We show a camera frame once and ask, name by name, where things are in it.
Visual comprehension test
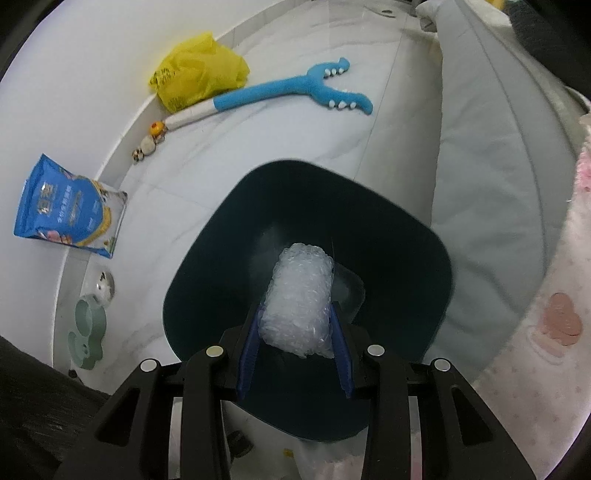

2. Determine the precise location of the green pet bowl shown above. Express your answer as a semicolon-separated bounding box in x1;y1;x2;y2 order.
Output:
68;299;108;370

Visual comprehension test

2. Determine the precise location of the yellow plastic bag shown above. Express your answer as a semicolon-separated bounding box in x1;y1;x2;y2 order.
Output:
148;37;250;114

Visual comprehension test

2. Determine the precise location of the clear bubble wrap wad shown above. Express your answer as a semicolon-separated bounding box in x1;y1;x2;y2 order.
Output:
259;242;337;360

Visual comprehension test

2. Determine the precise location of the blue dinosaur plush stick toy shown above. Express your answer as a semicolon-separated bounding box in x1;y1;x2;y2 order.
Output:
164;56;374;133

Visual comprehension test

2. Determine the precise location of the blue printed pouch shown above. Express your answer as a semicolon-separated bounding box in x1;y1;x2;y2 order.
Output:
13;154;129;259

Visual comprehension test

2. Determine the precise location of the dark teal trash bin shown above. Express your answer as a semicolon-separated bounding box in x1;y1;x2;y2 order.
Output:
161;159;455;444

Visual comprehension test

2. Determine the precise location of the pink printed blanket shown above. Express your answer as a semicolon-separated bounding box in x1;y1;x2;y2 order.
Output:
471;99;591;480

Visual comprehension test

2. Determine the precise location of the clear plastic ball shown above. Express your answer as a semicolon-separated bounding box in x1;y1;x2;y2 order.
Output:
81;265;116;308

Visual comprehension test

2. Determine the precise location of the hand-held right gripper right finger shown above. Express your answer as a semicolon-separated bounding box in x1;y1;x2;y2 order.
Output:
329;302;539;480

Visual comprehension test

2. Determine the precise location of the dark grey fluffy blanket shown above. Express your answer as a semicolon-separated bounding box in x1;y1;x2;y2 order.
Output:
501;0;591;109

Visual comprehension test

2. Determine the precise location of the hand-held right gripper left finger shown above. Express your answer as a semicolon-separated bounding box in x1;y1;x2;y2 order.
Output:
53;302;267;480

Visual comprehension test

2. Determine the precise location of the dark cloth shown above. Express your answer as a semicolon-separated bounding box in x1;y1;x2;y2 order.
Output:
0;335;112;480

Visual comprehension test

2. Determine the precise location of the clear plastic sheet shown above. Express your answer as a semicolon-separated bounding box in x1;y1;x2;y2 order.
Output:
332;263;366;325

